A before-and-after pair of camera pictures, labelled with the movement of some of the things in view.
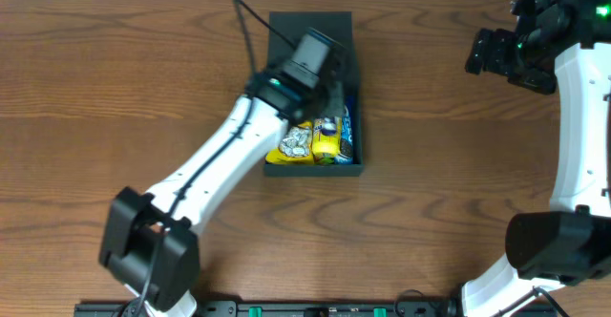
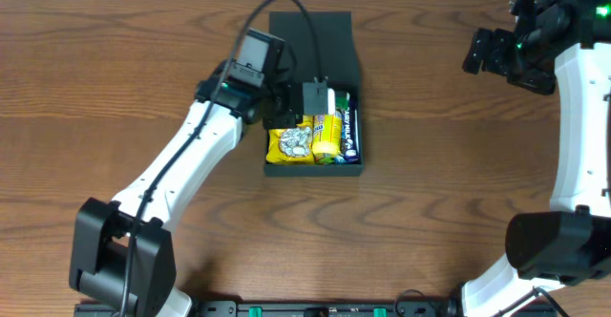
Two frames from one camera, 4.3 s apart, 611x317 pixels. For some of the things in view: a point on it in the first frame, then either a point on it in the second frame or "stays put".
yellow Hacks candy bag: (295, 146) stays put
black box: (339, 26) stays put
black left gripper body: (337, 90) → (284, 108)
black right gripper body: (480, 51) stays put
